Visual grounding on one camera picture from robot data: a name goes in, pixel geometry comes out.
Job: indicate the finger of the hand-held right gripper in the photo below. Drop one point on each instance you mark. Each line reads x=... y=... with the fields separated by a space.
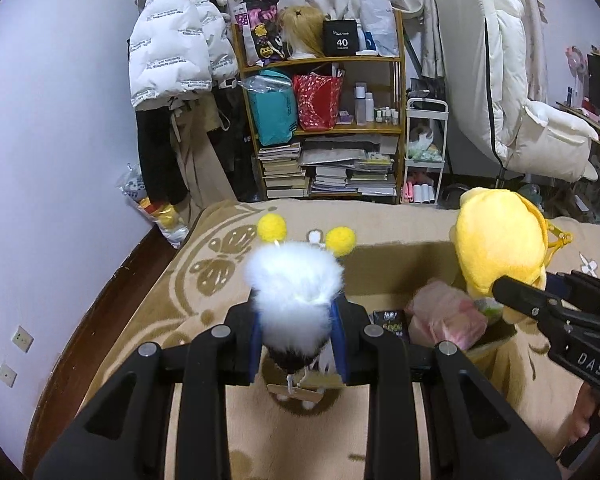
x=560 y=285
x=525 y=295

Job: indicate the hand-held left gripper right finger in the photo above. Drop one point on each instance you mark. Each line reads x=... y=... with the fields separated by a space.
x=341 y=345

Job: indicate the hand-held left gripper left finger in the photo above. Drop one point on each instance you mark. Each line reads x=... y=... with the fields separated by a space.
x=254 y=340

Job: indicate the yellow plush toy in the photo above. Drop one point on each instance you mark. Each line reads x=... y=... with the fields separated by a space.
x=500 y=240

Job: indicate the white fluffy plush yellow pompoms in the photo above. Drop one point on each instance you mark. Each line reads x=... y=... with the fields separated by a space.
x=295 y=285

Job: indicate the pink plastic bag roll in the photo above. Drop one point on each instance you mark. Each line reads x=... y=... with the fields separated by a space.
x=445 y=315

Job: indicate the printed cardboard box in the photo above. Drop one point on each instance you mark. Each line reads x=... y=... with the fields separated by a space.
x=405 y=270

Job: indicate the person's right hand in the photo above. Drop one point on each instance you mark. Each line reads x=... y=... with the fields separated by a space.
x=587 y=415

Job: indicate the black snack packet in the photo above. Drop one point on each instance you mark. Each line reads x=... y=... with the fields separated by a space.
x=390 y=326

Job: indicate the beige flower rug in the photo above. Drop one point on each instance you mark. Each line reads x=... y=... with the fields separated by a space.
x=145 y=310

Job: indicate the snack bag on floor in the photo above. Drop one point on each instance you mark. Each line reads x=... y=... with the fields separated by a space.
x=155 y=210

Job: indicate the white trolley cart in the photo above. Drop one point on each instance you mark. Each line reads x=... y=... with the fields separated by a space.
x=442 y=150

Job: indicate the stack of books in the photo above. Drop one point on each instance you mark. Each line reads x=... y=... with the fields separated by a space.
x=282 y=170

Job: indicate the pile of books and papers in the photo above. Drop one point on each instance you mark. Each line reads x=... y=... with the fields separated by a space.
x=352 y=170

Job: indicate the beige hanging trousers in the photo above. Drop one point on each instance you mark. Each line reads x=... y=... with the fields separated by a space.
x=200 y=160

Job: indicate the black hanging coat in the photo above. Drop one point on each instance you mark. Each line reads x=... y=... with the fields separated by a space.
x=240 y=150

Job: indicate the white padded recliner chair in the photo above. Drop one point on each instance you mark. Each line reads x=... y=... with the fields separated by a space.
x=510 y=85

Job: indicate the wooden shelf rack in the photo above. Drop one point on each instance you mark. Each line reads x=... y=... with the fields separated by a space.
x=400 y=130

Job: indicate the black hanging garment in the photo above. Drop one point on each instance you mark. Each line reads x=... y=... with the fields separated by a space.
x=157 y=155

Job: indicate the pink desk fan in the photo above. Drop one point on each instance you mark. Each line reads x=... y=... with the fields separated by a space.
x=576 y=62

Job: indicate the row of small bottles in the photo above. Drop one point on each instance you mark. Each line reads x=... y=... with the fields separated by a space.
x=387 y=115

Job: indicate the teal bag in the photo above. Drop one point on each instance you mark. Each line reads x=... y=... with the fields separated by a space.
x=272 y=110

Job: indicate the white bottle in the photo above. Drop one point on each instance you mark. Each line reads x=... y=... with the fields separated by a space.
x=362 y=105

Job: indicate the red patterned bag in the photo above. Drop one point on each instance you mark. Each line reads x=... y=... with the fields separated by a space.
x=317 y=102

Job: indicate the black box white print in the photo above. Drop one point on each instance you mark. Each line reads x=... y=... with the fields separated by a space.
x=340 y=37

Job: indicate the patterned accessory packet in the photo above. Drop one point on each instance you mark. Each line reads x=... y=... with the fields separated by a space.
x=260 y=30

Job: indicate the white plastic bag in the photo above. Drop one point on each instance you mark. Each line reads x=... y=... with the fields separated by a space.
x=378 y=20

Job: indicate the white printed puffer jacket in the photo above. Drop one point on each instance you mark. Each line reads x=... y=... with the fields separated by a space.
x=180 y=35

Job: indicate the blond wig on stand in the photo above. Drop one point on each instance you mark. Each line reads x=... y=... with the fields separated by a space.
x=302 y=27

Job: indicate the wall socket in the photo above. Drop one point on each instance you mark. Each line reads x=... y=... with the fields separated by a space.
x=6 y=374
x=22 y=339

